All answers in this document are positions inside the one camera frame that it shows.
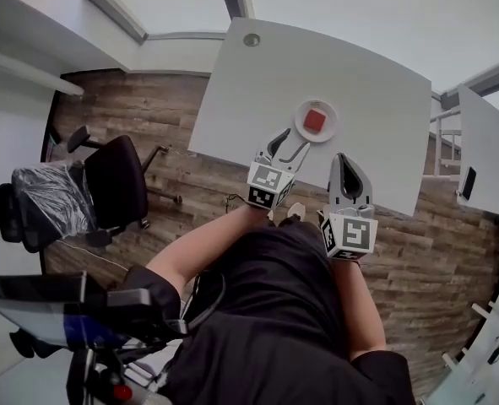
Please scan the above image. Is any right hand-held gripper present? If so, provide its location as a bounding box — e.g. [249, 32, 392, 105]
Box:
[319, 153, 379, 261]

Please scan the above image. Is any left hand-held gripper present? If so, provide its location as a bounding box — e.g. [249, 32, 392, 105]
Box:
[247, 127, 312, 210]

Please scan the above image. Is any white round plate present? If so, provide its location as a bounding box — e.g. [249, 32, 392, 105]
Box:
[294, 98, 339, 143]

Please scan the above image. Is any red block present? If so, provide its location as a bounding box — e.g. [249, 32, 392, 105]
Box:
[302, 108, 327, 134]

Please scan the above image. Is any person's left forearm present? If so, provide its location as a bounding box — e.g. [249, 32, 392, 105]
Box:
[146, 202, 271, 297]

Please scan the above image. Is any person's right forearm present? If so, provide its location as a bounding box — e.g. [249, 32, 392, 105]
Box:
[332, 259, 388, 361]

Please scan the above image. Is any large white table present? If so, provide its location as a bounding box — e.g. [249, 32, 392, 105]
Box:
[187, 17, 432, 218]

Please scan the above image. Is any black smartphone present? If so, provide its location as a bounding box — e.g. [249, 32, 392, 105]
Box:
[459, 165, 477, 202]

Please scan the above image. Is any small white table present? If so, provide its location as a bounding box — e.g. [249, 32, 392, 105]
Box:
[421, 83, 499, 219]

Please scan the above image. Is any person's black clothing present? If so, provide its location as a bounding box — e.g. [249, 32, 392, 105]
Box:
[124, 215, 417, 405]

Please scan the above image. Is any black office chair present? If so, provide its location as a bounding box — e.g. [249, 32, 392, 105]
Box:
[48, 125, 183, 248]

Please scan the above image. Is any plastic-wrapped black chair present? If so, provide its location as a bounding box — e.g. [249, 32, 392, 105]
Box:
[0, 165, 98, 255]

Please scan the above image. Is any black equipment stand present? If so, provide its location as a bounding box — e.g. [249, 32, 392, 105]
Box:
[65, 346, 172, 405]

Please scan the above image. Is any black monitor screen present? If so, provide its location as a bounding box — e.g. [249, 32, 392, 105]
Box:
[0, 271, 153, 349]

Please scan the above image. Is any thick black cable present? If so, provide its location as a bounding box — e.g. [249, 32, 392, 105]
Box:
[183, 270, 228, 335]

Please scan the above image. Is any white rack frame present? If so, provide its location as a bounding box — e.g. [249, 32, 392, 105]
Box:
[441, 301, 499, 405]

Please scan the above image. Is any grey window frame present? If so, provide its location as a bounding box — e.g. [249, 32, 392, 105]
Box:
[57, 0, 257, 44]

